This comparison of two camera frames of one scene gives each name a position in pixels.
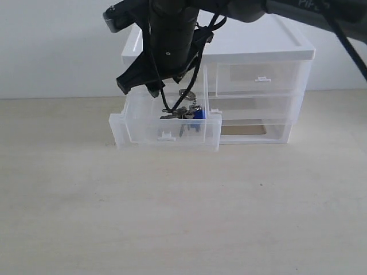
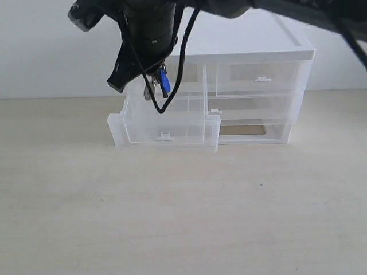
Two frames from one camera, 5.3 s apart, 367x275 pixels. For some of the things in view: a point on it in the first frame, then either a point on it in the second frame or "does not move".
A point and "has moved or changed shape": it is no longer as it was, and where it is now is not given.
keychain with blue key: [190, 117] has moved or changed shape
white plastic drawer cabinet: [255, 73] does not move
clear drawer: [147, 122] does not move
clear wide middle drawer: [255, 110] does not move
